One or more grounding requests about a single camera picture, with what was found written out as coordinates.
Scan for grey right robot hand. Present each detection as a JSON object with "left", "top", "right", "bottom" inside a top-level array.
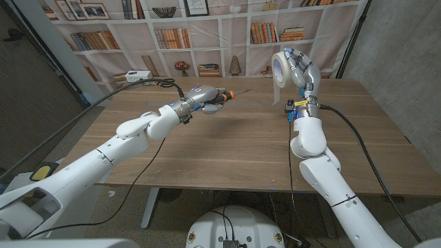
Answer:
[{"left": 283, "top": 48, "right": 322, "bottom": 118}]

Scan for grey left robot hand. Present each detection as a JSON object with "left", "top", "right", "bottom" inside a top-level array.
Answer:
[{"left": 171, "top": 85, "right": 228, "bottom": 116}]

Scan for black orange screwdriver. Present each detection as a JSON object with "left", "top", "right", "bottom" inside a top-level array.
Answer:
[{"left": 215, "top": 88, "right": 252, "bottom": 105}]

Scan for white masking tape roll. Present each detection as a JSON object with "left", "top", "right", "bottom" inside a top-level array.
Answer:
[{"left": 271, "top": 51, "right": 294, "bottom": 105}]

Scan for black backdrop stand pole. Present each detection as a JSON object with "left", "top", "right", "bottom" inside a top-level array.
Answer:
[{"left": 336, "top": 0, "right": 373, "bottom": 79}]

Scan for printed bookshelf backdrop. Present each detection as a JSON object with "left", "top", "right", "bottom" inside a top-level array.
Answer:
[{"left": 37, "top": 0, "right": 368, "bottom": 101}]

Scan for white power strip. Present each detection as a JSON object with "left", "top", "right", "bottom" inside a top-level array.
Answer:
[{"left": 124, "top": 70, "right": 154, "bottom": 83}]

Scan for white table leg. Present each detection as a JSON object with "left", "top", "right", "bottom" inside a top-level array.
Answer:
[{"left": 141, "top": 187, "right": 161, "bottom": 230}]

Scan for grey table leg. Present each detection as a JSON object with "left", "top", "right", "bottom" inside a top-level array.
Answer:
[{"left": 315, "top": 193, "right": 337, "bottom": 239}]

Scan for white robot torso base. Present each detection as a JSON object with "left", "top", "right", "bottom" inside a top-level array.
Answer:
[{"left": 185, "top": 205, "right": 285, "bottom": 248}]

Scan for yellow black floor object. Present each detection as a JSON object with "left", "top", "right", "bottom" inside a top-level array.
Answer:
[{"left": 29, "top": 161, "right": 59, "bottom": 183}]

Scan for black handled scissors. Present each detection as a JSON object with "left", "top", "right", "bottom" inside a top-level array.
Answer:
[{"left": 153, "top": 78, "right": 176, "bottom": 88}]

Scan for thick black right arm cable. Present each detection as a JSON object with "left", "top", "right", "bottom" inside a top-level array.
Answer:
[{"left": 319, "top": 104, "right": 423, "bottom": 243}]

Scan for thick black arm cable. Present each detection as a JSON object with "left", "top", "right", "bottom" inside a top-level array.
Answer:
[
  {"left": 0, "top": 78, "right": 186, "bottom": 180},
  {"left": 319, "top": 104, "right": 423, "bottom": 243}
]

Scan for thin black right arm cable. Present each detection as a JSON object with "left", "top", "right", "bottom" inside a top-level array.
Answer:
[{"left": 287, "top": 120, "right": 325, "bottom": 248}]

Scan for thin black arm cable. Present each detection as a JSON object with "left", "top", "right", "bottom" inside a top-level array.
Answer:
[
  {"left": 25, "top": 137, "right": 166, "bottom": 239},
  {"left": 287, "top": 120, "right": 325, "bottom": 248}
]

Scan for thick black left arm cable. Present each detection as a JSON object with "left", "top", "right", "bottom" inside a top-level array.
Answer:
[{"left": 0, "top": 78, "right": 186, "bottom": 180}]

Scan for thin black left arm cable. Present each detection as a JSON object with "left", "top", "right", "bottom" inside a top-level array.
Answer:
[{"left": 25, "top": 137, "right": 166, "bottom": 239}]

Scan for black door handle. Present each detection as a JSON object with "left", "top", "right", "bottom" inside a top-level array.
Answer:
[{"left": 3, "top": 28, "right": 25, "bottom": 43}]

